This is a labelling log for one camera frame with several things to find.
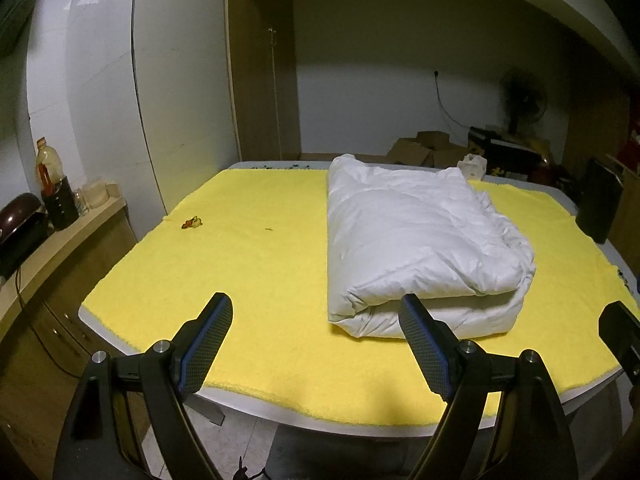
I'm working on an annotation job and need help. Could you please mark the black appliance cable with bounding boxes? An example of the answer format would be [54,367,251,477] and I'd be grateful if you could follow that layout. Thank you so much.
[14,265,76,376]

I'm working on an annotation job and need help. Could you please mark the person's dark trousers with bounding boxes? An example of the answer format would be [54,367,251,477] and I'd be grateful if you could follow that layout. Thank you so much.
[270,422,416,480]

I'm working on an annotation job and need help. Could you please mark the black chair back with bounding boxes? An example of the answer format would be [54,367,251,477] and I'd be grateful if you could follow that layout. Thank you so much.
[575,157,625,245]

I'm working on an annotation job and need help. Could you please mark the black wall cable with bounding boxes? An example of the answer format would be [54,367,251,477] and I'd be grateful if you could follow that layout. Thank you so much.
[432,71,471,128]

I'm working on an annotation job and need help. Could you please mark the white puffer jacket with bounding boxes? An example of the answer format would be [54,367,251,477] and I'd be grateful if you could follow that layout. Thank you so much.
[326,154,537,341]

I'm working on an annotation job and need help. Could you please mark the black and yellow box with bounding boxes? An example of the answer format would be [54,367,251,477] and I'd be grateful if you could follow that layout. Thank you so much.
[467,126,538,176]

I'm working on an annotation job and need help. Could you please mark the white round container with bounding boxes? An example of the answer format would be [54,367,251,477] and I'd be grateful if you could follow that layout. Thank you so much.
[85,181,108,209]

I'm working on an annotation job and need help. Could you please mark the tall wooden wardrobe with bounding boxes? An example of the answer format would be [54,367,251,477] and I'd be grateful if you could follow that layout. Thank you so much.
[225,0,301,161]

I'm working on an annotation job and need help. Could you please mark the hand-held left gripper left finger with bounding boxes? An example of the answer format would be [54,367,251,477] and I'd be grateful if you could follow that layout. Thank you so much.
[52,291,235,480]

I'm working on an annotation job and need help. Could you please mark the yellow blanket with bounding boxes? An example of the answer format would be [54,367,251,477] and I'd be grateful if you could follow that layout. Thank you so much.
[80,167,640,428]

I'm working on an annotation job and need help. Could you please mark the wooden side cabinet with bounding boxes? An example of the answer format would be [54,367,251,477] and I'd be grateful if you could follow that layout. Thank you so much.
[0,195,151,480]

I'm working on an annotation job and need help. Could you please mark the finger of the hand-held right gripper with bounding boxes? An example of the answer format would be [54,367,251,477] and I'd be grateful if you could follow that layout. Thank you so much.
[598,301,640,386]

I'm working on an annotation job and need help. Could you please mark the standing fan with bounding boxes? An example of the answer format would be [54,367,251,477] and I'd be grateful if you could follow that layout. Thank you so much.
[500,67,547,136]

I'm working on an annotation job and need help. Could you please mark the open cardboard box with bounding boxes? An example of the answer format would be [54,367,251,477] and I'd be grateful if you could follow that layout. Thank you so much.
[416,131,451,151]
[432,147,468,168]
[387,137,433,166]

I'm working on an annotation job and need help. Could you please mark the dark red kitchen appliance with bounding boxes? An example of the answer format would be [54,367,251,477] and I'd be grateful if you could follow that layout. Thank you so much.
[0,193,51,281]

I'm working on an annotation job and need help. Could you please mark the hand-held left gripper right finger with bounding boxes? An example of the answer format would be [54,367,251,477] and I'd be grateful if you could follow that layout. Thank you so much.
[398,293,581,480]

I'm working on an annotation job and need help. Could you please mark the cooking oil bottle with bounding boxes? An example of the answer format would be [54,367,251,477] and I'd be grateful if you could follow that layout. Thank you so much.
[35,137,65,196]

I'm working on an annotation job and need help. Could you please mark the translucent plastic bag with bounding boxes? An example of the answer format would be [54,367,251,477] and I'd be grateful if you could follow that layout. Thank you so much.
[458,154,487,181]

